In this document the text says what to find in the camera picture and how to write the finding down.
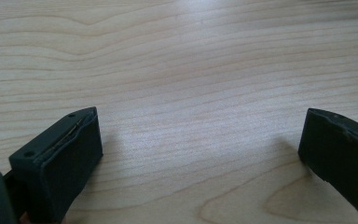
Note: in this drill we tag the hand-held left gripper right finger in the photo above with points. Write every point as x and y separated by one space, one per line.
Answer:
341 149

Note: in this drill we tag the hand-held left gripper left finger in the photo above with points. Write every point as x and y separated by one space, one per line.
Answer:
59 161

